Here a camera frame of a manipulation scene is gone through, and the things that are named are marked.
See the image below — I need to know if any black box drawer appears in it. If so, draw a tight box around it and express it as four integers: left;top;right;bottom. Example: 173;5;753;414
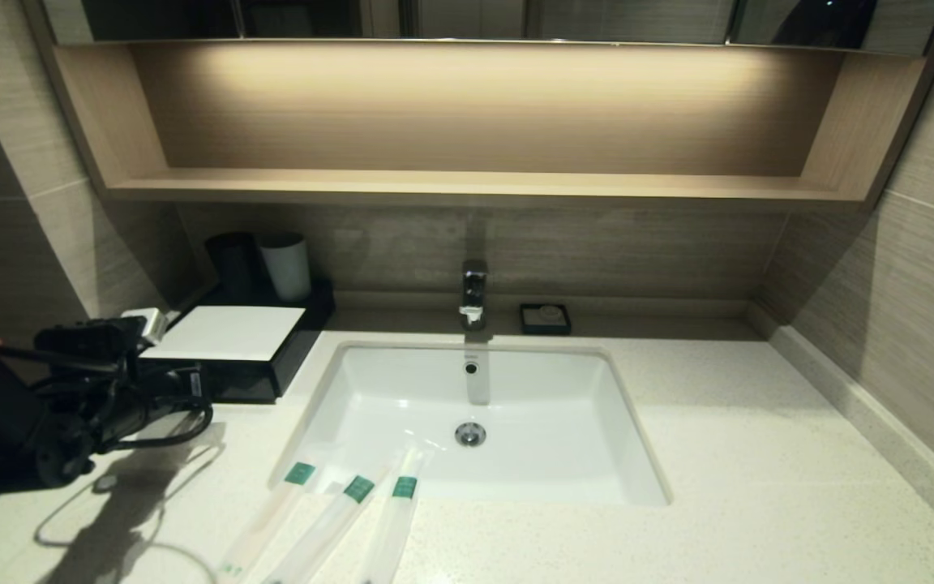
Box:
204;361;280;404

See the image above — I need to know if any black amenity box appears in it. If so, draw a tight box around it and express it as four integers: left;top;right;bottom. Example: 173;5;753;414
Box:
143;278;336;404

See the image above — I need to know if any black cup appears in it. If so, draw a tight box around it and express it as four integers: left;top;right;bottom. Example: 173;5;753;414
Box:
206;232;263;304

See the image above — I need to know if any white cup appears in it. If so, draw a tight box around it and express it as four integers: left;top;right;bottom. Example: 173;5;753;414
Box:
259;233;312;303

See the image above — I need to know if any toothbrush packet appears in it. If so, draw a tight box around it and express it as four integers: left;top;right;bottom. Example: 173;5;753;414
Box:
263;462;391;584
360;438;445;584

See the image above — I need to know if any chrome faucet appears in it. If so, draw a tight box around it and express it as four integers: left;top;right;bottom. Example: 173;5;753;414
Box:
460;260;490;331

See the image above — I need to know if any black soap dish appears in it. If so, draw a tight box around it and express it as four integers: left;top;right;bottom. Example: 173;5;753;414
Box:
519;303;572;336

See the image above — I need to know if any white sink basin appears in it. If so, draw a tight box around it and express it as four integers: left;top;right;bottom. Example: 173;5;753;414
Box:
271;342;671;507

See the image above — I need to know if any thin black camera cable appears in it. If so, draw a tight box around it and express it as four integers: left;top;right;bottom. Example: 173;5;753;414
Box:
0;337;123;374

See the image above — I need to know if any light wooden wall shelf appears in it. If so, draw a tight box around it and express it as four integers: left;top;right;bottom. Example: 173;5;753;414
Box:
23;36;934;213

